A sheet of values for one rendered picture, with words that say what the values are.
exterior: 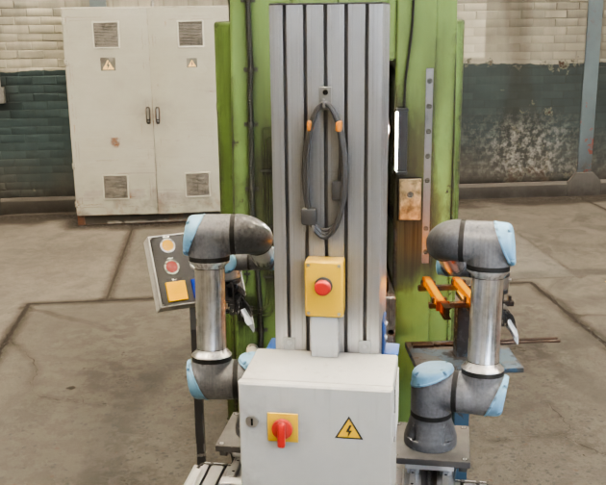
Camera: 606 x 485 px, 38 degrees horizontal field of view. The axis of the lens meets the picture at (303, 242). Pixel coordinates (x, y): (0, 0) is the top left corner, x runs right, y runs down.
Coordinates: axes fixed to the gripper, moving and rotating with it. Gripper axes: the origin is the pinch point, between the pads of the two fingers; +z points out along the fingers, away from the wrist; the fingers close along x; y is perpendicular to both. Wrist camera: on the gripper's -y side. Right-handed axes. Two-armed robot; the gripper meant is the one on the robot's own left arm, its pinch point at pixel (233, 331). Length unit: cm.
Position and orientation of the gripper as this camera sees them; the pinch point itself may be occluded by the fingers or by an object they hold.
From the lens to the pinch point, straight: 307.2
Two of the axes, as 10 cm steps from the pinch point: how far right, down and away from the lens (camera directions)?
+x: 9.9, 0.3, -1.5
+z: 0.1, 9.7, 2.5
